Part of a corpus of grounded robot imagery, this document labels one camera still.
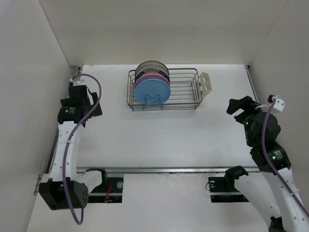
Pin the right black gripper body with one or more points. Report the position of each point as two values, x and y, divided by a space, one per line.
250 114

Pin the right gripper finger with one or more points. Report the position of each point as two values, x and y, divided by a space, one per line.
244 104
241 118

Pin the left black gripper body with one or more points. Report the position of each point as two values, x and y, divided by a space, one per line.
65 102

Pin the pink plastic plate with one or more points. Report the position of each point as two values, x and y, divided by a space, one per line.
154 77

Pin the blue plastic plate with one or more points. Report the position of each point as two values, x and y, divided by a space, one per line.
152 91

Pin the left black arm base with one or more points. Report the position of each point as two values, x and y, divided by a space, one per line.
110 190

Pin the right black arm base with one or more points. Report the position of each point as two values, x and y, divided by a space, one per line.
221 193

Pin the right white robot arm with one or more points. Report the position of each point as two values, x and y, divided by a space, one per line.
287 212

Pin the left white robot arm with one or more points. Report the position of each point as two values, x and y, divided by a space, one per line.
63 185

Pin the white plastic cutlery holder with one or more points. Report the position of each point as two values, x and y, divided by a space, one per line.
204 87

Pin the front patterned ceramic plate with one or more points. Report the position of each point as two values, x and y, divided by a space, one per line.
154 70

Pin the patterned ceramic plate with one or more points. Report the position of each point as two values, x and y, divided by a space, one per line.
151 64
154 70

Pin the rear patterned ceramic plate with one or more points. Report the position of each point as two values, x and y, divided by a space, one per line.
151 64

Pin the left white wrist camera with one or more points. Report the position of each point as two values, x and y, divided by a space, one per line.
79 82

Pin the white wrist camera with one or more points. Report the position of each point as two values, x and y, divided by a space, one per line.
276 103
79 82

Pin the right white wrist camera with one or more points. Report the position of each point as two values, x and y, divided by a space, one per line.
276 103

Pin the grey wire dish rack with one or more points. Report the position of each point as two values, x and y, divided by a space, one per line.
185 92

